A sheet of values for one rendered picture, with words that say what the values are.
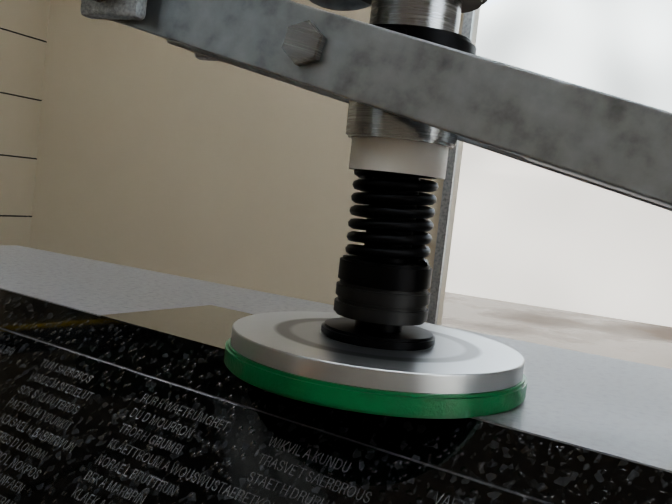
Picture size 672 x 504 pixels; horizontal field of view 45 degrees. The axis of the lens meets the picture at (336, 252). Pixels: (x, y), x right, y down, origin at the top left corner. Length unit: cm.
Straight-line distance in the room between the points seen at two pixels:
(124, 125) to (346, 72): 638
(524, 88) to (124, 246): 641
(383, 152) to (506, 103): 9
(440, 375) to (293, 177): 557
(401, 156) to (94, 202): 653
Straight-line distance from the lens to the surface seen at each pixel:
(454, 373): 51
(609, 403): 63
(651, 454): 51
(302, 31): 55
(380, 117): 55
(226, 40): 59
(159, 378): 65
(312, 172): 598
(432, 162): 56
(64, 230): 725
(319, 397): 50
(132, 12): 60
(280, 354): 51
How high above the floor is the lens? 100
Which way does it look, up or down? 4 degrees down
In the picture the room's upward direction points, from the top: 6 degrees clockwise
